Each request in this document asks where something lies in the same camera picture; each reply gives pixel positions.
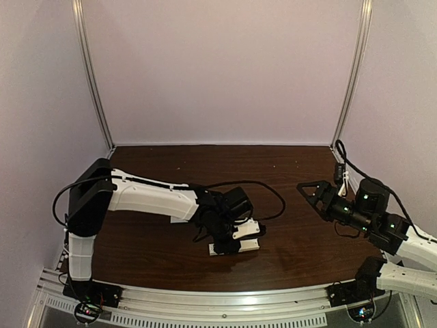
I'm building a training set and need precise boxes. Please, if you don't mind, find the white remote control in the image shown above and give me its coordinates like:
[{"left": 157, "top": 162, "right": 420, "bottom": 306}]
[{"left": 209, "top": 238, "right": 259, "bottom": 256}]

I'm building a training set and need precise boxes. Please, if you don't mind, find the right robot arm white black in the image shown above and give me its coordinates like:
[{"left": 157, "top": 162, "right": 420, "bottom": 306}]
[{"left": 296, "top": 178, "right": 436, "bottom": 301}]

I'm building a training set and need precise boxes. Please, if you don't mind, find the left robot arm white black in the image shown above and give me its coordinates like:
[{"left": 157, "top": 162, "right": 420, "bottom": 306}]
[{"left": 66, "top": 158, "right": 261, "bottom": 282}]

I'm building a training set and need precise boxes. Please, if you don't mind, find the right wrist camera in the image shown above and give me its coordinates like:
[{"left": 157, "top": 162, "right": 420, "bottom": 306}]
[{"left": 333, "top": 163, "right": 350, "bottom": 197}]

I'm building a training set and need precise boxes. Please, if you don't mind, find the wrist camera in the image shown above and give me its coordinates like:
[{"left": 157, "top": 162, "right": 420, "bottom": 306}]
[
  {"left": 232, "top": 219, "right": 266, "bottom": 240},
  {"left": 333, "top": 163, "right": 350, "bottom": 197}
]

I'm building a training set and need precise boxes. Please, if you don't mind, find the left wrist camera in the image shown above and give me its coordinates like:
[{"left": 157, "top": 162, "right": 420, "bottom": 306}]
[{"left": 232, "top": 219, "right": 266, "bottom": 240}]

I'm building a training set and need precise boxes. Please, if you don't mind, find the right black braided cable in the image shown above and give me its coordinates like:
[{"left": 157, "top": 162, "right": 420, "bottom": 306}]
[{"left": 335, "top": 139, "right": 437, "bottom": 240}]

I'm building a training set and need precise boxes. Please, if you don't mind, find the black braided cable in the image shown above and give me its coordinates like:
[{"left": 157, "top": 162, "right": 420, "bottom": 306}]
[
  {"left": 51, "top": 176, "right": 286, "bottom": 228},
  {"left": 335, "top": 139, "right": 437, "bottom": 240}
]

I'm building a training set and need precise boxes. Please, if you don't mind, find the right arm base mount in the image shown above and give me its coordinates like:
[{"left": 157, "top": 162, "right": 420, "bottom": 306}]
[{"left": 326, "top": 280, "right": 385, "bottom": 325}]

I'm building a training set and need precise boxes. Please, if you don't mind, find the front aluminium rail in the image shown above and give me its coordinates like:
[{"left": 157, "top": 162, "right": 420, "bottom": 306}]
[{"left": 23, "top": 269, "right": 425, "bottom": 327}]

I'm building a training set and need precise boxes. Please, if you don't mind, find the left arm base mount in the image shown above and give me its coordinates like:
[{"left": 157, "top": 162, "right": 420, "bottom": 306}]
[{"left": 63, "top": 277, "right": 123, "bottom": 326}]

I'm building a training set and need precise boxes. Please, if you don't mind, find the left black braided cable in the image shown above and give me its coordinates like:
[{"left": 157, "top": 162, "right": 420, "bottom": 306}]
[{"left": 51, "top": 176, "right": 286, "bottom": 228}]

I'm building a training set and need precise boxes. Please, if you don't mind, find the right aluminium frame post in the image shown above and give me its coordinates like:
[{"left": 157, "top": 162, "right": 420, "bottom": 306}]
[{"left": 330, "top": 0, "right": 373, "bottom": 149}]

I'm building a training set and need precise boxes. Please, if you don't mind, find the aluminium frame post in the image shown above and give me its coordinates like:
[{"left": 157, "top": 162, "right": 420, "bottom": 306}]
[
  {"left": 72, "top": 0, "right": 115, "bottom": 150},
  {"left": 330, "top": 0, "right": 373, "bottom": 149}
]

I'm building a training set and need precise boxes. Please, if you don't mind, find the left aluminium frame post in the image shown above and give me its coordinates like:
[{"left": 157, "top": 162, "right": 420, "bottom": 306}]
[{"left": 72, "top": 0, "right": 115, "bottom": 150}]

